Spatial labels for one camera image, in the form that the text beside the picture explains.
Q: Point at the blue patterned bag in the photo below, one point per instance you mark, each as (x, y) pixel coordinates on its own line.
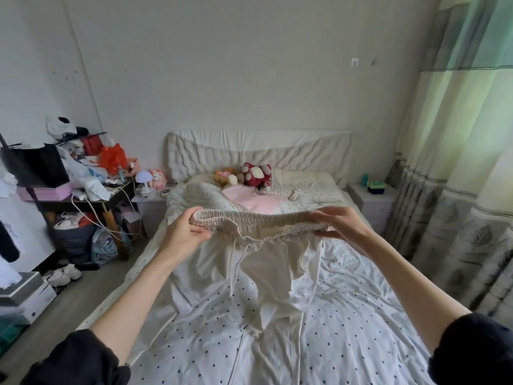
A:
(104, 246)

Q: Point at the dark red fabric item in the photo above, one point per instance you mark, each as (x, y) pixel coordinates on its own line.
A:
(256, 174)

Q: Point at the small pink plush toy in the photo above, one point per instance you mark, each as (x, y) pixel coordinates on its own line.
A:
(159, 178)

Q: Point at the white shoe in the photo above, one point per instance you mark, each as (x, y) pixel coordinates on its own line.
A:
(72, 271)
(58, 278)

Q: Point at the white pillow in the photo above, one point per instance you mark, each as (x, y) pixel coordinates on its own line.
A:
(309, 184)

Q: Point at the beige plush toy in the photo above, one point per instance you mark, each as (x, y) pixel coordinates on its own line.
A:
(226, 177)

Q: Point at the white cardboard box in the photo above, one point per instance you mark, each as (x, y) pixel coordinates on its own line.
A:
(28, 296)

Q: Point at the cream white jacket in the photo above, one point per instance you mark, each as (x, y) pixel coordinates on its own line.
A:
(256, 268)

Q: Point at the white tufted headboard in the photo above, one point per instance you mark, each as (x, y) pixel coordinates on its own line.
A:
(256, 148)

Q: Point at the person's left hand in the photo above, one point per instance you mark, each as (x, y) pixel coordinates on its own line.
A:
(183, 236)

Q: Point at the black hanging garment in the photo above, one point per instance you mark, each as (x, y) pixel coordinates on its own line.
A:
(8, 240)

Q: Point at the person's right forearm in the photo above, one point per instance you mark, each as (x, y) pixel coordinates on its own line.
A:
(417, 284)

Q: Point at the white dotted bed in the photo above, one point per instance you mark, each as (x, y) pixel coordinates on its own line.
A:
(353, 316)

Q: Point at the white hanging garment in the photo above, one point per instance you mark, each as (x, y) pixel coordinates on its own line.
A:
(8, 272)

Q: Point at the pale grey rolled blanket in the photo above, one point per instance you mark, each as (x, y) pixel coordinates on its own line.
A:
(204, 196)

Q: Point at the person's right hand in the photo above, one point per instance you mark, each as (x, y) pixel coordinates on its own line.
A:
(345, 224)

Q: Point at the person's left forearm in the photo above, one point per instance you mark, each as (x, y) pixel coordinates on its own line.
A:
(132, 304)

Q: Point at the pink pillow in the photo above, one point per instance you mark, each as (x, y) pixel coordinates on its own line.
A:
(256, 198)

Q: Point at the wooden post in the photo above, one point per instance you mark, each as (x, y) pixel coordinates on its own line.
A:
(116, 232)

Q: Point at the white bedside cabinet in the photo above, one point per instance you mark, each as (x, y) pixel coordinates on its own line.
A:
(370, 206)

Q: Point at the dark blue bin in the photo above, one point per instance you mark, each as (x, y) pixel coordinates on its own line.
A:
(72, 240)

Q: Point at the grey bedside cabinet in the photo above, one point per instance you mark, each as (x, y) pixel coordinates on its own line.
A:
(148, 212)

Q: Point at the teal green box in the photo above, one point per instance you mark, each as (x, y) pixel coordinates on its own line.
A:
(9, 332)

